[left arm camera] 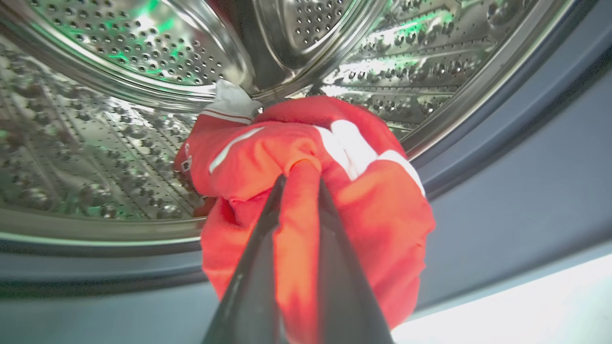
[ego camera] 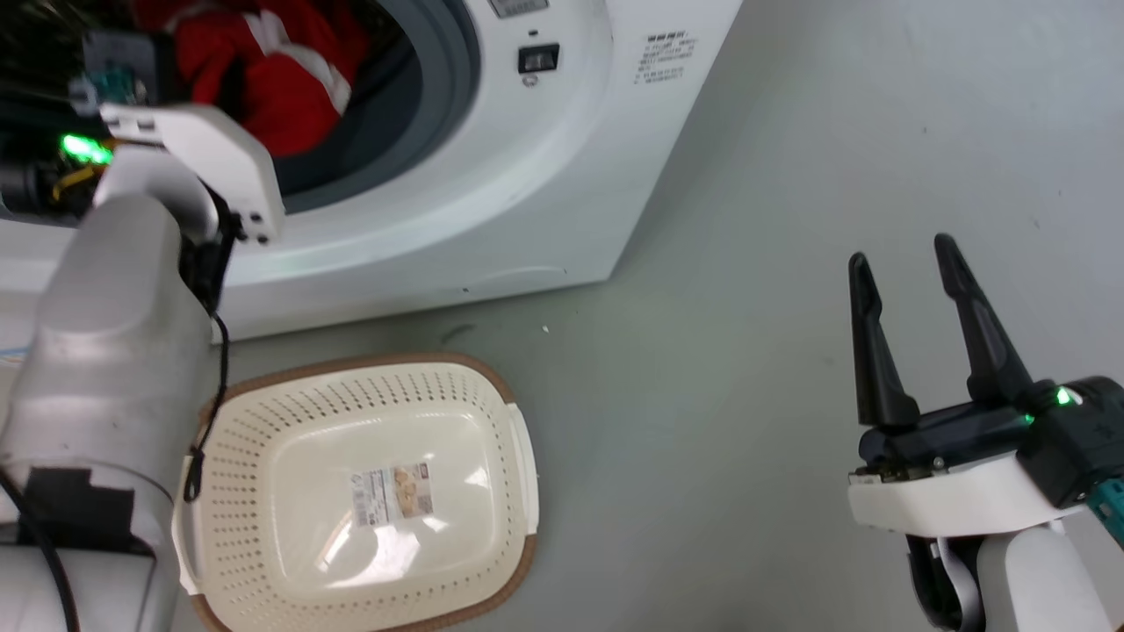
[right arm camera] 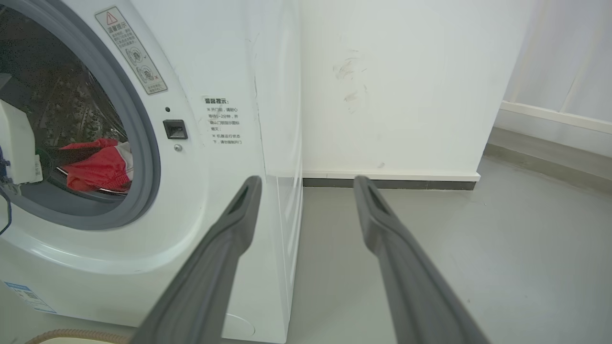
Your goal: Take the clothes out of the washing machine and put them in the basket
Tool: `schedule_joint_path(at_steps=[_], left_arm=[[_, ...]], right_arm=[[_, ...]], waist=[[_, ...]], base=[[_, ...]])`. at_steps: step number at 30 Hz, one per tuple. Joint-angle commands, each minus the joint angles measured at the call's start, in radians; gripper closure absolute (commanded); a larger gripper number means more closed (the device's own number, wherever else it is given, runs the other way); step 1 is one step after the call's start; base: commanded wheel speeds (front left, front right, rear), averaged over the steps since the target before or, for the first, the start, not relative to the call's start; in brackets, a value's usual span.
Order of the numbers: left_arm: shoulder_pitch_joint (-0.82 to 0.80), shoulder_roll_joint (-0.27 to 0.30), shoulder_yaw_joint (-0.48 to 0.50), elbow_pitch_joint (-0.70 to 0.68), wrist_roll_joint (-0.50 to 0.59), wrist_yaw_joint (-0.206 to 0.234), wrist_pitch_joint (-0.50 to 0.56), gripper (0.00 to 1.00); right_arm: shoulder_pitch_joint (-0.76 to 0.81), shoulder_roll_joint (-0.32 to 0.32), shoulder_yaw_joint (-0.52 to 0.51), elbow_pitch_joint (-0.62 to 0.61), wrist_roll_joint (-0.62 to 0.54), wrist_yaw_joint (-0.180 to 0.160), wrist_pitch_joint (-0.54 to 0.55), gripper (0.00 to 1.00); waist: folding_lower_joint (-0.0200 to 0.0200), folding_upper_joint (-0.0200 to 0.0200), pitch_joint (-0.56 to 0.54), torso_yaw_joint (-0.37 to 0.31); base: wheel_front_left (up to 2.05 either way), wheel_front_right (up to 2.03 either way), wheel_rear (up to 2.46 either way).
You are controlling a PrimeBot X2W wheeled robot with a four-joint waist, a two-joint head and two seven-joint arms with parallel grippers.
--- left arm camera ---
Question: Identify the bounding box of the stainless steel washing machine drum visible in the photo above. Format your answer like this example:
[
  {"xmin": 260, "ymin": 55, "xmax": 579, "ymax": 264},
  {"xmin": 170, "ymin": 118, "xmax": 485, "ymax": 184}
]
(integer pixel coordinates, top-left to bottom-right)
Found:
[{"xmin": 0, "ymin": 0, "xmax": 574, "ymax": 244}]

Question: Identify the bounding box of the grey rubber door gasket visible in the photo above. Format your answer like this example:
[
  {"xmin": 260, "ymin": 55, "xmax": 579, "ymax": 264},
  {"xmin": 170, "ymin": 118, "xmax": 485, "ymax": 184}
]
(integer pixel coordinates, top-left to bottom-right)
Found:
[{"xmin": 0, "ymin": 0, "xmax": 612, "ymax": 344}]

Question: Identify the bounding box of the red and white garment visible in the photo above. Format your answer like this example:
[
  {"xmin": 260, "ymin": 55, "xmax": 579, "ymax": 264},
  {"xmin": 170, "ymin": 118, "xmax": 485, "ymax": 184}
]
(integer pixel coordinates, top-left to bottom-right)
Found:
[{"xmin": 173, "ymin": 79, "xmax": 436, "ymax": 344}]

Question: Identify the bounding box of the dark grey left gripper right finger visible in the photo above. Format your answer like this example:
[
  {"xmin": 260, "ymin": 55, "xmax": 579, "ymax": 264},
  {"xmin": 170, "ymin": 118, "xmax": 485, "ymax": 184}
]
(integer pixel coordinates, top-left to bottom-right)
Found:
[{"xmin": 317, "ymin": 178, "xmax": 394, "ymax": 344}]

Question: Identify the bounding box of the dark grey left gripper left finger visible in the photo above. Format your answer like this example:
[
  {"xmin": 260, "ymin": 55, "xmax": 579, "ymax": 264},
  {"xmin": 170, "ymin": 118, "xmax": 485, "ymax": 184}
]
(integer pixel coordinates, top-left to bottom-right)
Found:
[{"xmin": 203, "ymin": 174, "xmax": 289, "ymax": 344}]

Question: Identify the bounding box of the white washing machine body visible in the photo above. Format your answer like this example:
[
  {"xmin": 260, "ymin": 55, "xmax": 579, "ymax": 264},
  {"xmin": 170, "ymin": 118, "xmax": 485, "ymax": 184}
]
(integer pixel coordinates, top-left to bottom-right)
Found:
[{"xmin": 391, "ymin": 253, "xmax": 612, "ymax": 344}]

